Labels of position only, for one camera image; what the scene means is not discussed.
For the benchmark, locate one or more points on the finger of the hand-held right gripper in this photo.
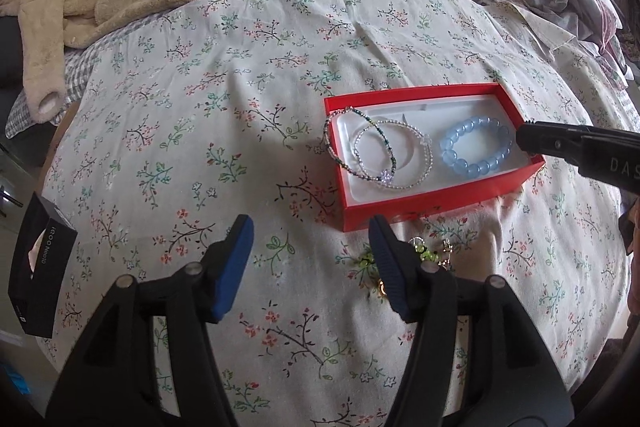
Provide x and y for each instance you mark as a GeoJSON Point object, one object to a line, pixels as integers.
{"type": "Point", "coordinates": [575, 147]}

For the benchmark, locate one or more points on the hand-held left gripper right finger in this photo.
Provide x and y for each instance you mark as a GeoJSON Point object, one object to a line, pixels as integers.
{"type": "Point", "coordinates": [387, 264]}

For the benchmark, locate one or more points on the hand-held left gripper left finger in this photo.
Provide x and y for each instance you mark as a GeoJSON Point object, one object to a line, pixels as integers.
{"type": "Point", "coordinates": [234, 264]}

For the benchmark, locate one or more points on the green beaded charm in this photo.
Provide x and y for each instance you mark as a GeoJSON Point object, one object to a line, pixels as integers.
{"type": "Point", "coordinates": [431, 253]}

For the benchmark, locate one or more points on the small gold charm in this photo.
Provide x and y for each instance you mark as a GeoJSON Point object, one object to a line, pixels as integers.
{"type": "Point", "coordinates": [450, 251]}

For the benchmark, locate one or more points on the red jewelry box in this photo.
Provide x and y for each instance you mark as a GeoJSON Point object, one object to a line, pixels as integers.
{"type": "Point", "coordinates": [425, 207]}

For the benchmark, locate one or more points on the crumpled light clothes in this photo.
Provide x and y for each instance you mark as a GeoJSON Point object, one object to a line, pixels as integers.
{"type": "Point", "coordinates": [575, 2]}

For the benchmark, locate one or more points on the floral bedspread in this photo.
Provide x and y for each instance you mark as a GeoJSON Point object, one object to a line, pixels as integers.
{"type": "Point", "coordinates": [200, 117]}

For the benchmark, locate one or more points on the black phone box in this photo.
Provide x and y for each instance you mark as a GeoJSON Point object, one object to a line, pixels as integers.
{"type": "Point", "coordinates": [40, 267]}

